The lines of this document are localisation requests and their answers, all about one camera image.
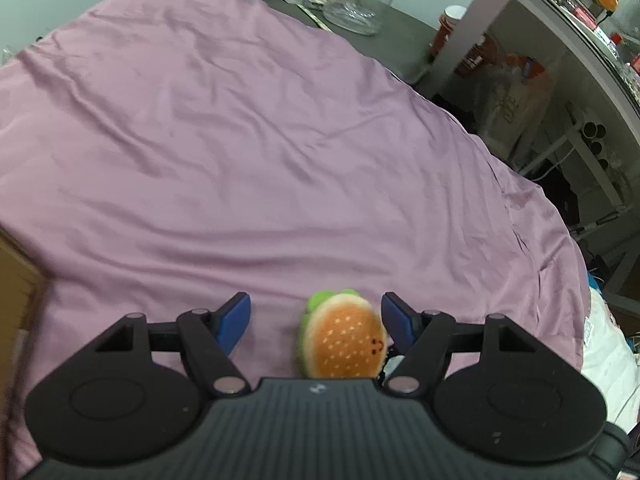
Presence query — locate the dark desk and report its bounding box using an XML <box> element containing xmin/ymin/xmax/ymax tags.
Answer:
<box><xmin>429</xmin><ymin>0</ymin><xmax>640</xmax><ymax>212</ymax></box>

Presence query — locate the brown cardboard box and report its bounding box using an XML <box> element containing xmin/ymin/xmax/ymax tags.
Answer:
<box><xmin>0</xmin><ymin>229</ymin><xmax>50</xmax><ymax>414</ymax></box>

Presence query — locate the burger plush toy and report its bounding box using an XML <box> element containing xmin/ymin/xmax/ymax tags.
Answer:
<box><xmin>298</xmin><ymin>289</ymin><xmax>387</xmax><ymax>379</ymax></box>

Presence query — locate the white blanket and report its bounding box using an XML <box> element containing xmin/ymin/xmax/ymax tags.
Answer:
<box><xmin>582</xmin><ymin>288</ymin><xmax>639</xmax><ymax>434</ymax></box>

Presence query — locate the black white plush toy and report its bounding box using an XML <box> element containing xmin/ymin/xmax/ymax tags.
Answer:
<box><xmin>378</xmin><ymin>344</ymin><xmax>405</xmax><ymax>384</ymax></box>

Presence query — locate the pink bed sheet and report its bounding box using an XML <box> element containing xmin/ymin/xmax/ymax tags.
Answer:
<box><xmin>1</xmin><ymin>0</ymin><xmax>615</xmax><ymax>479</ymax></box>

